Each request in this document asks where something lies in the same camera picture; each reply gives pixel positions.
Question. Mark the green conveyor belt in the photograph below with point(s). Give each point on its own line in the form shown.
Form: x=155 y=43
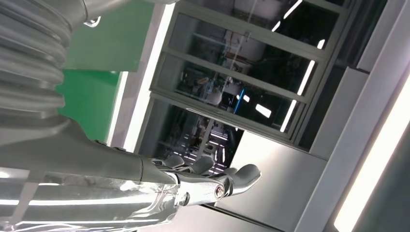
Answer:
x=86 y=102

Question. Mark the white partition board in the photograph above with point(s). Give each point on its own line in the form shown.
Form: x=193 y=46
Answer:
x=278 y=179

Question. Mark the grey framed glass window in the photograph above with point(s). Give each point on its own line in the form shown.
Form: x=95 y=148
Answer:
x=243 y=73

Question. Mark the aluminium conveyor frame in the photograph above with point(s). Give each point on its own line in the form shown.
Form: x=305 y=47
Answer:
x=117 y=105

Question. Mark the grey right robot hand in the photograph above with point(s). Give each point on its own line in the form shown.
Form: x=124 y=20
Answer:
x=80 y=173

